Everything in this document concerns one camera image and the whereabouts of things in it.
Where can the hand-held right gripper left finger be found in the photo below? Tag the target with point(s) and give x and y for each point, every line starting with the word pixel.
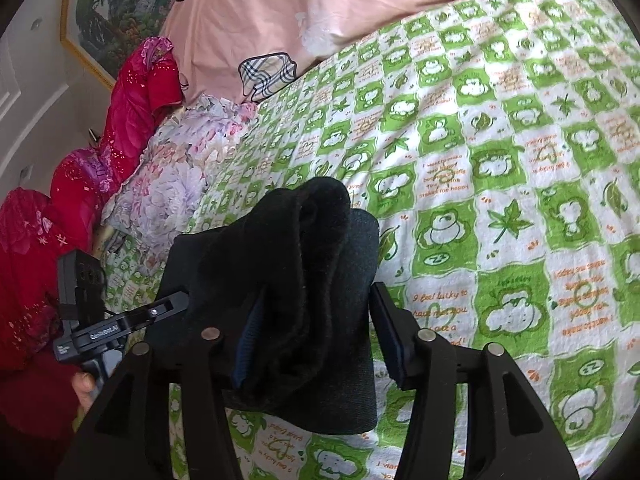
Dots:
pixel 248 345

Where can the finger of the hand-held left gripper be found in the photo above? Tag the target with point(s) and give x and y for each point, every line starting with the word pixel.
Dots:
pixel 170 306

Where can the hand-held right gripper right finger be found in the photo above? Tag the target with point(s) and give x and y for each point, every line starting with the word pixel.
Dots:
pixel 392 335

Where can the black pants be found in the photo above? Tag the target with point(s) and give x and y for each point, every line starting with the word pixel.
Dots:
pixel 310 260

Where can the person's left forearm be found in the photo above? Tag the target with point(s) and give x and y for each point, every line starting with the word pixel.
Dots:
pixel 35 420

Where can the person's left hand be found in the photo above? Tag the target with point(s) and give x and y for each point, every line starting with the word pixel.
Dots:
pixel 82 390

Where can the red floral quilt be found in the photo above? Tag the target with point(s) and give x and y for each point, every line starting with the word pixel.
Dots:
pixel 75 200

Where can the pale floral pillow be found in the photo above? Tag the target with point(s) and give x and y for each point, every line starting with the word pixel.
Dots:
pixel 175 170

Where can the green printed bedsheet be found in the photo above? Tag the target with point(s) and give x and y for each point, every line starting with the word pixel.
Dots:
pixel 500 210

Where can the framed landscape painting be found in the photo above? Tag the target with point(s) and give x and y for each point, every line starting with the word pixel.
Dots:
pixel 125 5

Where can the pink heart-print pillow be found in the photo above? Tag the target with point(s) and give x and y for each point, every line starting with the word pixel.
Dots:
pixel 300 0

